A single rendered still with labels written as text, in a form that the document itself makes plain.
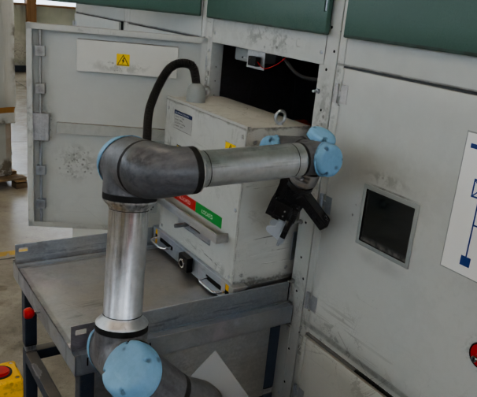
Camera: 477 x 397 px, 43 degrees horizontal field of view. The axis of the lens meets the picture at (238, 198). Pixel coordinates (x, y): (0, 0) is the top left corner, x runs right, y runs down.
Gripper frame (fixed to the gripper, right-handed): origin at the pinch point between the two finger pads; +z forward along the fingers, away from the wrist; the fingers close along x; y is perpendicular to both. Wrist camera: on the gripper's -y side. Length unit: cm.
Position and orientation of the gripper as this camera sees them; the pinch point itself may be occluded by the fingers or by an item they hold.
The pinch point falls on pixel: (281, 243)
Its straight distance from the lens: 171.0
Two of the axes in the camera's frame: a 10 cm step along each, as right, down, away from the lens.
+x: -3.4, 4.4, -8.3
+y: -8.9, -4.4, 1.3
